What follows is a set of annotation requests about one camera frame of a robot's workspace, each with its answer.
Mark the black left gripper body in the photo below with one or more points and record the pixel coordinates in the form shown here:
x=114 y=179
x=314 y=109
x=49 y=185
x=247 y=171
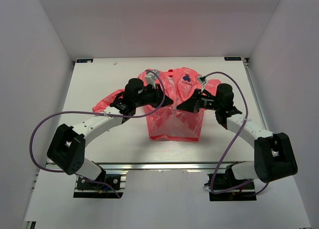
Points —
x=150 y=97

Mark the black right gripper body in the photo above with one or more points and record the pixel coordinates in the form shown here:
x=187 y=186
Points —
x=205 y=102

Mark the pink bear print jacket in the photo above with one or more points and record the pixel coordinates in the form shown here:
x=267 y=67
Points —
x=171 y=124

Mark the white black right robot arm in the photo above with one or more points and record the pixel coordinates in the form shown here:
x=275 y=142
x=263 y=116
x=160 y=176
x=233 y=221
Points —
x=273 y=154

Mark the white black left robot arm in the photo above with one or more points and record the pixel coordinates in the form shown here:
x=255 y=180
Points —
x=67 y=149

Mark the blue corner label sticker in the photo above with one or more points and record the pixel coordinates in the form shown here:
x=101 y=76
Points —
x=232 y=58

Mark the blue left corner label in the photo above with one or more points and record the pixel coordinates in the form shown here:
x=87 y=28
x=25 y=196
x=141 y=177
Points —
x=84 y=60

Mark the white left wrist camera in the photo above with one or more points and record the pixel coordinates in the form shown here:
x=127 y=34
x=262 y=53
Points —
x=151 y=77

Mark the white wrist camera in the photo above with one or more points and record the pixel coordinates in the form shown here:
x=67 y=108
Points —
x=202 y=80
x=151 y=77

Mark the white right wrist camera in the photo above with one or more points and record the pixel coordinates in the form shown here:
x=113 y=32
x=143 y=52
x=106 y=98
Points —
x=202 y=80

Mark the aluminium right side rail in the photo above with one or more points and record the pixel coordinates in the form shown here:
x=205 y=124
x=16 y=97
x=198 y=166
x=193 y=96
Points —
x=255 y=90

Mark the aluminium rail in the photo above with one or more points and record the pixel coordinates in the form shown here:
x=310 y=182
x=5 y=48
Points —
x=159 y=166
x=255 y=90

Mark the aluminium front rail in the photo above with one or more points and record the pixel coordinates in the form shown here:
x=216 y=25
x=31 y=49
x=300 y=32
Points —
x=159 y=166

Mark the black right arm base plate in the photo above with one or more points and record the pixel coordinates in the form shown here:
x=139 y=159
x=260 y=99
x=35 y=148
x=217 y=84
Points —
x=229 y=190

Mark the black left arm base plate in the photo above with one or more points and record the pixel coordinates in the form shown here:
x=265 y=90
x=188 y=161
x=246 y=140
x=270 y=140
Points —
x=112 y=187

